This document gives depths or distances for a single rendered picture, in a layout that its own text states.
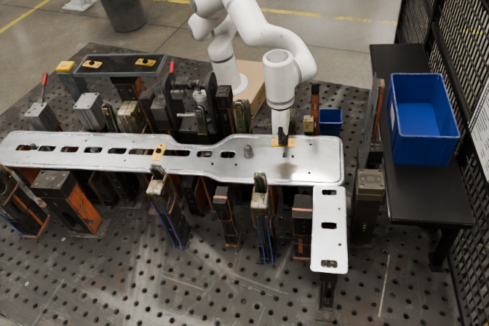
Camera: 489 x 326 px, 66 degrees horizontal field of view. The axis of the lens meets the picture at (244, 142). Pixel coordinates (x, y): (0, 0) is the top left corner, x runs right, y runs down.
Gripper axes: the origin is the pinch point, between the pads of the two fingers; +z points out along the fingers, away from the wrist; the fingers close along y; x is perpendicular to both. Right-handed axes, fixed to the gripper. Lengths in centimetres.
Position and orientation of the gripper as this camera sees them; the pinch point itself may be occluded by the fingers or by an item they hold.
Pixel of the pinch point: (283, 137)
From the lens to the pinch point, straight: 126.2
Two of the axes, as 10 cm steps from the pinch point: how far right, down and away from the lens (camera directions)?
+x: 9.8, 0.3, -1.9
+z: 1.2, 6.9, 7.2
